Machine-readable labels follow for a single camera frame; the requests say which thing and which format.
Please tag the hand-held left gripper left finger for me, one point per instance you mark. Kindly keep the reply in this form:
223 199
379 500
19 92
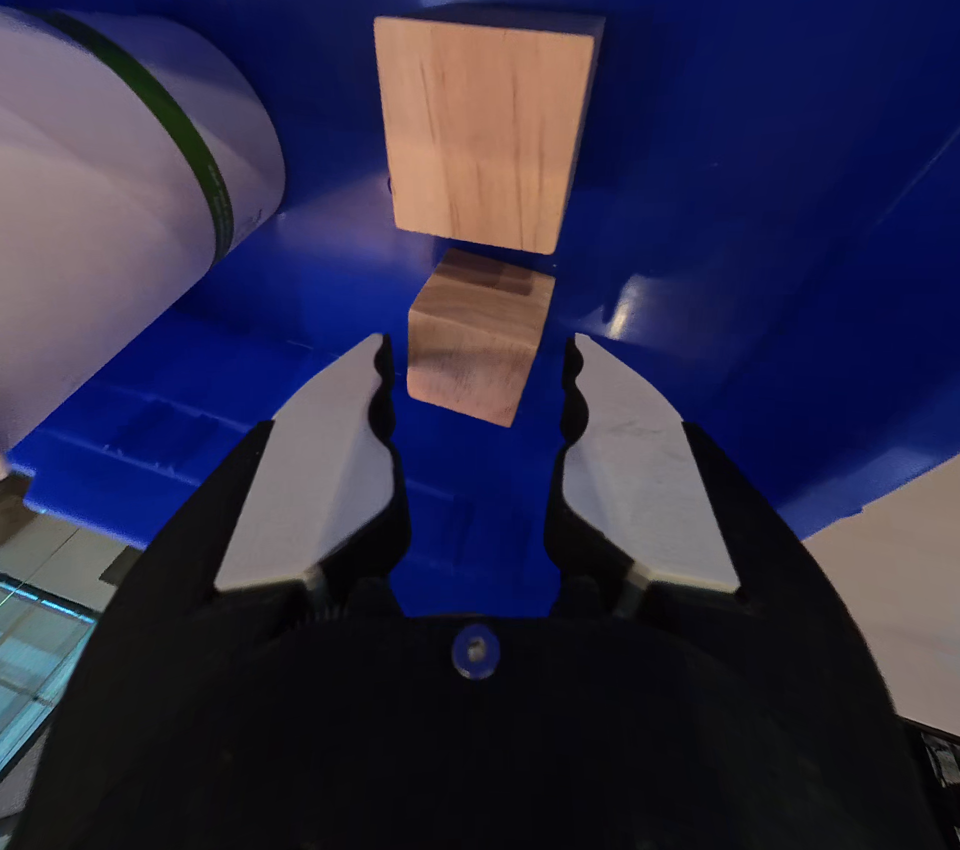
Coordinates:
307 483

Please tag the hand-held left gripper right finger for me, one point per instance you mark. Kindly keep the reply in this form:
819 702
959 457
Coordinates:
645 490

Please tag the wooden cube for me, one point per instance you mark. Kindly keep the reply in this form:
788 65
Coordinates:
480 130
469 348

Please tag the blue plastic bin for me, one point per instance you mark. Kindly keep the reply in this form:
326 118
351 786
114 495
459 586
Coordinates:
750 115

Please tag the white paper cup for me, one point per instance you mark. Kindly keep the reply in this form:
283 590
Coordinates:
97 205

